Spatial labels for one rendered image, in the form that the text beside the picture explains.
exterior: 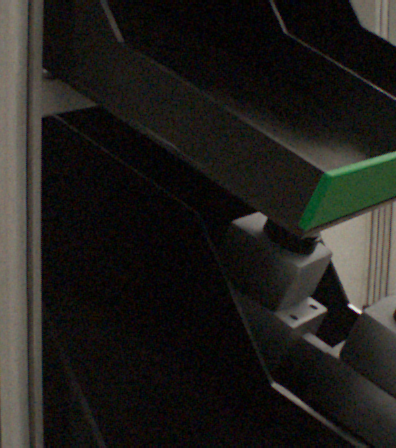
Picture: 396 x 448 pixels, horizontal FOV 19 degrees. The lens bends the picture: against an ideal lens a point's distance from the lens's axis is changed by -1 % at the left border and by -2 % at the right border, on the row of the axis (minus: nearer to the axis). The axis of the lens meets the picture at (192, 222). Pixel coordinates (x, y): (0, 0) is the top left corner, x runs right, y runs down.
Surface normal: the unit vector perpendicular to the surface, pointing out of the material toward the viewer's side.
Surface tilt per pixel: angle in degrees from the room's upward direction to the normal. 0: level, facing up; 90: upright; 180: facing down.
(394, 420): 90
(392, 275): 90
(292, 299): 115
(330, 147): 25
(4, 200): 90
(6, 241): 90
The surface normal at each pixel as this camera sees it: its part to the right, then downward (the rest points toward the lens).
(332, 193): 0.77, 0.53
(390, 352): -0.51, 0.16
